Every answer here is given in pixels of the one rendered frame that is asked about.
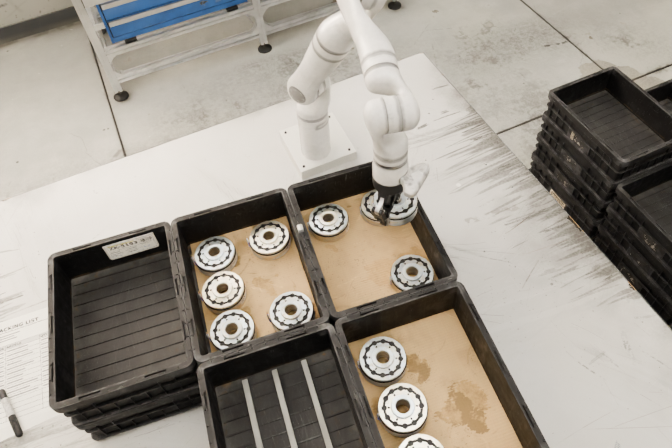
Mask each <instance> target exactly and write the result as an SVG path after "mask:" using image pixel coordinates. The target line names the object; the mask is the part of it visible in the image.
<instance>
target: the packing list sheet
mask: <svg viewBox="0 0 672 448"><path fill-rule="evenodd" d="M0 389H4V390H5V391H6V393H7V396H8V398H9V400H10V403H11V405H12V407H13V410H14V412H15V414H16V417H17V419H18V421H19V424H20V426H21V428H22V431H25V430H27V429H29V428H31V427H33V426H35V425H38V424H40V423H42V422H44V421H46V420H49V419H51V418H53V417H55V416H57V415H59V414H62V413H57V412H55V411H54V410H53V409H51V408H50V406H49V388H48V307H46V308H43V309H40V310H37V311H34V312H31V313H28V314H25V315H22V316H19V317H16V318H13V319H10V320H7V321H4V322H1V323H0ZM14 435H15V434H14V432H13V429H12V427H11V425H10V422H9V420H8V417H7V415H6V413H5V410H4V408H3V406H2V403H1V401H0V442H1V441H3V440H5V439H7V438H9V437H12V436H14Z"/></svg>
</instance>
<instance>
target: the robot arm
mask: <svg viewBox="0 0 672 448"><path fill-rule="evenodd" d="M386 2H387V0H337V3H338V6H339V8H340V11H338V12H336V13H335V14H333V15H331V16H329V17H328V18H326V19H325V20H324V21H323V22H322V23H321V24H320V26H319V27H318V29H317V31H316V33H315V35H314V36H313V39H312V41H311V43H310V45H309V47H308V49H307V51H306V53H305V55H304V58H303V60H302V62H301V64H300V66H299V67H298V69H297V70H296V71H295V73H294V74H293V75H292V76H291V77H290V78H289V80H288V82H287V90H288V94H289V96H290V97H291V99H292V100H293V101H294V102H296V113H297V120H298V128H299V136H300V144H301V151H302V154H303V156H304V157H306V158H307V159H309V160H321V159H324V158H325V157H327V156H328V155H329V153H330V150H331V145H330V129H329V115H328V107H329V105H330V94H331V86H330V78H329V75H330V74H331V73H332V72H333V71H334V70H335V69H336V68H337V67H338V66H339V64H340V63H341V62H342V61H343V60H344V58H345V57H346V56H347V54H348V53H349V51H350V50H351V48H352V46H353V44H354V43H355V46H356V49H357V52H358V55H359V59H360V63H361V67H362V72H363V76H364V81H365V85H366V87H367V89H368V91H370V92H371V93H374V94H379V95H387V96H386V97H379V98H374V99H371V100H369V101H368V102H367V103H366V105H365V107H364V109H363V118H364V122H365V125H366V127H367V129H368V131H369V133H370V135H371V138H372V142H373V162H372V182H373V186H374V188H375V189H376V190H377V192H378V203H377V207H376V206H375V207H374V206H373V207H372V209H371V212H372V214H373V216H374V218H375V219H377V220H379V221H380V224H381V225H384V226H389V224H390V211H391V210H392V209H393V206H394V204H398V203H399V200H400V198H401V193H404V196H406V197H408V198H414V197H415V196H416V195H417V193H418V192H419V190H420V188H421V187H422V185H423V183H424V181H425V180H426V178H427V176H428V174H429V169H430V165H429V164H428V163H427V162H419V163H417V164H415V165H412V166H409V165H408V138H407V135H406V134H405V133H404V131H410V130H413V129H414V128H415V127H416V126H417V125H418V123H419V121H420V108H419V105H418V103H417V101H416V99H415V97H414V96H413V94H412V93H411V91H410V90H409V88H408V87H407V85H406V84H405V82H404V80H403V78H402V76H401V74H400V71H399V67H398V63H397V59H396V55H395V52H394V49H393V47H392V45H391V43H390V41H389V40H388V38H387V37H386V36H385V35H384V34H383V32H382V31H381V30H380V29H379V28H378V27H377V26H376V25H375V24H374V22H373V21H372V19H373V18H374V17H375V16H376V15H377V14H378V13H379V11H380V10H381V9H382V8H383V6H384V5H385V3H386ZM383 209H385V210H386V211H387V212H385V210H383Z"/></svg>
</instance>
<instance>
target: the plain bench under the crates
mask: <svg viewBox="0 0 672 448"><path fill-rule="evenodd" d="M397 63H398V67H399V71H400V74H401V76H402V78H403V80H404V82H405V84H406V85H407V87H408V88H409V90H410V91H411V93H412V94H413V96H414V97H415V99H416V101H417V103H418V105H419V108H420V121H419V123H418V125H417V126H416V127H415V128H414V129H413V130H410V131H404V133H405V134H406V135H407V138H408V165H409V166H412V165H415V164H417V163H419V162H427V163H428V164H429V165H430V169H429V174H428V176H427V178H426V180H425V181H424V183H423V185H422V187H421V188H420V190H419V192H418V193H417V197H418V199H419V201H420V203H421V205H422V207H423V209H424V210H425V212H426V214H427V216H428V218H429V220H430V222H431V224H432V226H433V227H434V229H435V231H436V233H437V235H438V237H439V239H440V241H441V243H442V245H443V246H444V248H445V250H446V252H447V254H448V256H449V258H450V260H451V262H452V263H453V265H454V267H455V269H456V271H457V274H458V276H457V281H458V282H461V283H462V284H463V285H464V286H465V288H466V290H467V292H468V294H469V296H470V298H471V299H472V301H473V303H474V305H475V307H476V309H477V311H478V313H479V315H480V317H481V318H482V320H483V322H484V324H485V326H486V328H487V330H488V332H489V334H490V335H491V337H492V339H493V341H494V343H495V345H496V347H497V349H498V351H499V353H500V354H501V356H502V358H503V360H504V362H505V364H506V366H507V368H508V370H509V371H510V373H511V375H512V377H513V379H514V381H515V383H516V385H517V387H518V389H519V390H520V392H521V394H522V396H523V398H524V400H525V402H526V404H527V406H528V407H529V409H530V411H531V413H532V415H533V417H534V419H535V421H536V423H537V425H538V426H539V428H540V430H541V432H542V434H543V436H544V438H545V440H546V442H547V444H548V445H549V447H550V448H672V329H671V328H670V327H669V326H668V325H667V324H666V323H665V322H664V320H663V319H662V318H661V317H660V316H659V315H658V314H657V313H656V312H655V310H654V309H653V308H652V307H651V306H650V305H649V304H648V303H647V301H646V300H645V299H644V298H643V297H642V296H641V295H640V294H639V293H638V291H637V290H636V289H635V288H634V287H633V286H632V285H631V284H630V283H629V281H628V280H627V279H626V278H625V277H624V276H623V275H622V274H621V272H620V271H619V270H618V269H617V268H616V267H615V266H614V265H613V264H612V262H611V261H610V260H609V259H608V258H607V257H606V256H605V255H604V253H603V252H602V251H601V250H600V249H599V248H598V247H597V246H596V245H595V243H594V242H593V241H592V240H591V239H590V238H589V237H588V236H587V235H586V233H585V232H584V231H583V230H582V229H581V228H580V227H579V226H578V224H577V223H576V222H575V221H574V220H573V219H572V218H571V217H570V216H569V214H568V213H567V212H566V211H565V210H564V209H563V208H562V207H561V205H560V204H559V203H558V202H557V201H556V200H555V199H554V198H553V197H552V195H551V194H550V193H549V192H548V191H547V190H546V189H545V188H544V186H543V185H542V184H541V183H540V182H539V181H538V180H537V179H536V178H535V176H534V175H533V174H532V173H531V172H530V171H529V170H528V169H527V168H526V166H525V165H524V164H523V163H522V162H521V161H520V160H519V159H518V157H517V156H516V155H515V154H514V153H513V152H512V151H511V150H510V149H509V147H508V146H507V145H506V144H505V143H504V142H503V141H502V140H501V138H500V137H499V136H498V135H497V134H496V133H495V132H494V131H493V130H492V128H491V127H490V126H489V125H488V124H487V123H486V122H485V121H484V119H483V118H482V117H481V116H480V115H479V114H478V113H477V112H476V111H475V109H474V108H473V107H472V106H471V105H470V104H469V103H468V102H467V101H466V99H465V98H464V97H463V96H462V95H461V94H460V93H459V92H458V90H457V89H456V88H455V87H454V86H453V85H452V84H451V83H450V82H449V80H448V79H447V78H446V77H445V76H444V75H443V74H442V73H441V71H440V70H439V69H438V68H437V67H436V66H435V65H434V64H433V63H432V61H431V60H430V59H429V58H428V57H427V56H426V55H425V54H424V53H418V54H415V55H412V56H409V57H407V58H404V59H401V60H398V61H397ZM330 86H331V94H330V105H329V107H328V113H331V112H332V113H333V115H334V116H335V118H336V120H337V121H338V123H339V124H340V126H341V128H342V129H343V131H344V132H345V134H346V136H347V137H348V139H349V141H350V142H351V144H352V145H353V147H354V149H355V150H356V154H357V159H355V160H353V161H350V162H347V163H345V164H342V165H340V166H337V167H334V168H332V169H329V170H327V171H324V172H321V173H319V174H316V175H314V176H311V177H308V178H306V179H303V180H302V179H301V177H300V175H299V173H298V171H297V169H296V168H295V166H294V164H293V162H292V160H291V159H290V157H289V155H288V153H287V151H286V150H285V148H284V146H283V144H282V142H281V139H280V134H279V131H281V130H284V129H286V128H289V127H292V126H295V125H298V120H297V113H296V102H294V101H293V100H292V99H291V98H290V99H288V100H285V101H282V102H279V103H276V104H273V105H271V106H268V107H265V108H262V109H259V110H256V111H254V112H251V113H248V114H245V115H242V116H239V117H237V118H234V119H231V120H228V121H225V122H222V123H220V124H217V125H214V126H211V127H208V128H205V129H203V130H200V131H197V132H194V133H191V134H189V135H186V136H183V137H180V138H177V139H174V140H172V141H169V142H166V143H163V144H160V145H157V146H155V147H152V148H149V149H146V150H143V151H140V152H138V153H135V154H132V155H129V156H126V157H123V158H121V159H118V160H115V161H112V162H109V163H106V164H104V165H101V166H98V167H95V168H92V169H89V170H87V171H84V172H81V173H78V174H75V175H72V176H70V177H67V178H64V179H61V180H58V181H55V182H53V183H50V184H47V185H44V186H41V187H38V188H36V189H33V190H30V191H27V192H24V193H21V194H19V195H16V196H13V197H10V198H7V199H4V200H2V201H0V323H1V322H4V321H7V320H10V319H13V318H16V317H19V316H22V315H25V314H28V313H31V312H34V311H37V310H40V309H43V308H46V307H48V278H47V260H48V258H49V256H50V255H51V254H53V253H55V252H59V251H62V250H66V249H69V248H73V247H76V246H80V245H83V244H87V243H90V242H93V241H97V240H100V239H104V238H107V237H111V236H114V235H118V234H121V233H125V232H128V231H132V230H135V229H139V228H142V227H145V226H149V225H152V224H156V223H159V222H163V221H165V222H168V223H169V224H170V225H171V222H172V220H173V219H175V218H177V217H180V216H184V215H187V214H191V213H194V212H197V211H201V210H204V209H208V208H211V207H215V206H218V205H222V204H225V203H229V202H232V201H236V200H239V199H243V198H246V197H249V196H253V195H256V194H260V193H263V192H267V191H270V190H274V189H277V188H284V189H285V190H287V189H288V187H289V186H290V185H292V184H295V183H298V182H301V181H305V180H308V179H312V178H315V177H319V176H322V175H326V174H329V173H333V172H336V171H340V170H343V169H347V168H350V167H354V166H357V165H360V164H364V163H367V162H371V161H373V142H372V138H371V135H370V133H369V131H368V129H367V127H366V125H365V122H364V118H363V109H364V107H365V105H366V103H367V102H368V101H369V100H371V99H374V98H379V97H386V96H387V95H379V94H374V93H371V92H370V91H368V89H367V87H366V85H365V81H364V76H363V73H361V74H358V75H356V76H353V77H350V78H347V79H344V80H341V81H339V82H336V83H333V84H330ZM0 448H210V446H209V441H208V435H207V429H206V423H205V418H204V412H203V406H201V407H198V408H195V409H192V410H189V411H186V412H183V413H180V414H177V415H174V416H171V417H168V418H165V419H162V420H159V421H156V422H153V423H150V424H147V425H144V426H141V427H138V428H135V429H132V430H129V431H126V432H123V433H120V434H117V435H114V436H111V437H108V438H105V439H102V440H99V441H95V440H93V439H92V438H91V433H86V432H85V430H79V429H78V428H76V427H75V426H74V425H73V424H72V422H71V417H66V416H64V414H63V413H62V414H59V415H57V416H55V417H53V418H51V419H49V420H46V421H44V422H42V423H40V424H38V425H35V426H33V427H31V428H29V429H27V430H25V431H23V435H22V436H21V437H19V438H18V437H16V436H15V435H14V436H12V437H9V438H7V439H5V440H3V441H1V442H0Z"/></svg>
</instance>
